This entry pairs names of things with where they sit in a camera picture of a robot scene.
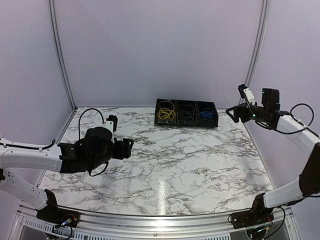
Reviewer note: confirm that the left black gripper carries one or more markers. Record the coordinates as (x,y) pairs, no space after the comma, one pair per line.
(121,153)

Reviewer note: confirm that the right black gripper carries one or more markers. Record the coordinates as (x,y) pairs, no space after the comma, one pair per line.
(236,109)

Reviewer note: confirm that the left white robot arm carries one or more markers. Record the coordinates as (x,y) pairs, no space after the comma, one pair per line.
(96,148)

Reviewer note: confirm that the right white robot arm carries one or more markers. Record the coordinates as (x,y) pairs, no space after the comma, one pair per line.
(269,116)

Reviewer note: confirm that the black compartment tray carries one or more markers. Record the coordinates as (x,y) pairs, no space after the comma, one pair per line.
(186,113)

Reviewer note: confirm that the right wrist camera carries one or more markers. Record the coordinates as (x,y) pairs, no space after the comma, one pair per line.
(246,94)

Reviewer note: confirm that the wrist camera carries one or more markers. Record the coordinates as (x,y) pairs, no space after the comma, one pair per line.
(111,124)
(246,94)

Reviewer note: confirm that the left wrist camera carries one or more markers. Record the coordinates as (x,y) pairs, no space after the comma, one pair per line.
(111,124)

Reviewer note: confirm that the right aluminium frame post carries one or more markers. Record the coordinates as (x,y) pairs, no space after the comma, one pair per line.
(262,22)

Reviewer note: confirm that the aluminium frame post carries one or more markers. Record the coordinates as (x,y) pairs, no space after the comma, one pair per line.
(262,22)
(59,52)

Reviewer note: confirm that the aluminium front rail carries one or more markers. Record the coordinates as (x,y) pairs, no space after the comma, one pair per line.
(107,226)

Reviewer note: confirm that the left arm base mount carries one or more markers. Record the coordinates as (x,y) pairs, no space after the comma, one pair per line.
(52,213)

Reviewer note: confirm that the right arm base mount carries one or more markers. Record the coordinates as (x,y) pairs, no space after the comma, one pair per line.
(256,215)

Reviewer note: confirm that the left aluminium frame post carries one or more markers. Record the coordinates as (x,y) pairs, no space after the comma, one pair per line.
(59,52)

